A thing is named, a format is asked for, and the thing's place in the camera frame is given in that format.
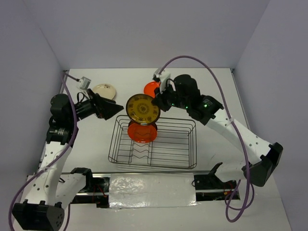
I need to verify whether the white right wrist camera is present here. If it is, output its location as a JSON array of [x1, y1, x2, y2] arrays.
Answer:
[[153, 68, 171, 93]]

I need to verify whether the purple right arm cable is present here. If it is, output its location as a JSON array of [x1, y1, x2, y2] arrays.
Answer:
[[156, 55, 256, 222]]

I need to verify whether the grey wire dish rack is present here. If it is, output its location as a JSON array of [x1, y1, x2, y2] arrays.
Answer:
[[108, 115, 197, 170]]

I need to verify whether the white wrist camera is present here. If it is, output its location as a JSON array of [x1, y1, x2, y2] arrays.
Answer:
[[77, 77, 91, 90], [153, 68, 171, 93]]

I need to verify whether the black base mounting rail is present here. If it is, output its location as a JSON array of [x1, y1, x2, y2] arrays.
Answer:
[[72, 173, 237, 209]]

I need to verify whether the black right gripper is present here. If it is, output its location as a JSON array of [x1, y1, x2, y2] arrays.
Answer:
[[151, 81, 189, 112]]

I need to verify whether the silver foil covered block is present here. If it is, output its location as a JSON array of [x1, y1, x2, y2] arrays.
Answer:
[[109, 173, 197, 209]]

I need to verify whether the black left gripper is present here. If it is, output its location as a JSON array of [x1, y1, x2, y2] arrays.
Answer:
[[68, 89, 123, 123]]

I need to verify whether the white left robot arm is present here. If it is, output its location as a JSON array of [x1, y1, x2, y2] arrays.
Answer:
[[11, 89, 124, 231]]

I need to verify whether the brown yellow patterned plate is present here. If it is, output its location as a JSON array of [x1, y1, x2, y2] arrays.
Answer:
[[126, 94, 161, 126]]

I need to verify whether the cream plate with brown patch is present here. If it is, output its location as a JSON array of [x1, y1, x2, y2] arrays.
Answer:
[[92, 84, 116, 100]]

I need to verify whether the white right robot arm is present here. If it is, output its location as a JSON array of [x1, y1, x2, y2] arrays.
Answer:
[[152, 74, 283, 188]]

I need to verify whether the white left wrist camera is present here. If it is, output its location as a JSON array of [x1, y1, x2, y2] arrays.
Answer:
[[77, 77, 91, 90]]

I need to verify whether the orange plastic plate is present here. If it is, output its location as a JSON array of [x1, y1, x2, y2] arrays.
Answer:
[[128, 121, 157, 143], [143, 81, 160, 98]]

